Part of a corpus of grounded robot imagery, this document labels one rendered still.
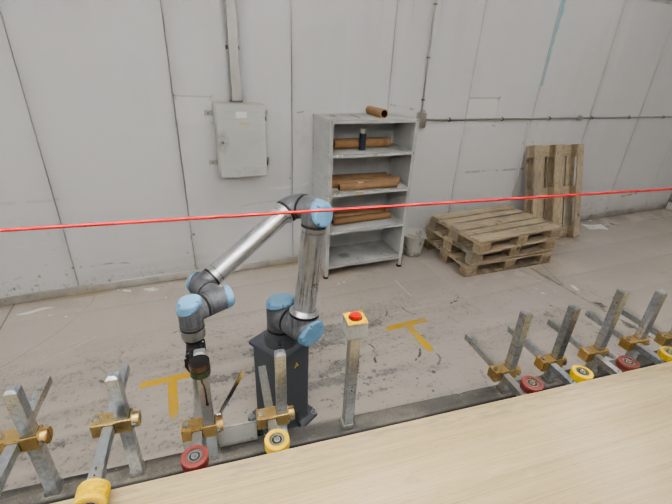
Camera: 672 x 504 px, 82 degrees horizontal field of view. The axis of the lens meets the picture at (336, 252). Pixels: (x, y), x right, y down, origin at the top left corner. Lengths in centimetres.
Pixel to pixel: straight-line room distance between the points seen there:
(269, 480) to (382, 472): 33
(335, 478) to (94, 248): 320
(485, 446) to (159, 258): 329
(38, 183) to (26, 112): 53
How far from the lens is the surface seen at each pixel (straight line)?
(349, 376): 149
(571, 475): 154
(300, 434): 167
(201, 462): 138
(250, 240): 172
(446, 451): 144
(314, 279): 184
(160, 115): 368
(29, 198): 395
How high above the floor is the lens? 200
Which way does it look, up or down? 26 degrees down
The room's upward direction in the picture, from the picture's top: 3 degrees clockwise
